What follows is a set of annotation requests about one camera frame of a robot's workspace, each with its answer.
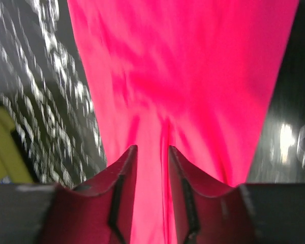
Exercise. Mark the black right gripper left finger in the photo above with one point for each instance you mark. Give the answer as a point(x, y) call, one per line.
point(99, 210)

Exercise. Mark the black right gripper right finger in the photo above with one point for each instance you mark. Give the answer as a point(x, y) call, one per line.
point(209, 211)

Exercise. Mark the magenta pink t-shirt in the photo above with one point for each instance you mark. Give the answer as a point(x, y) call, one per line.
point(198, 75)

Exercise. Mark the olive green plastic bin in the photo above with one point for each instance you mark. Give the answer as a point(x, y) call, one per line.
point(15, 166)

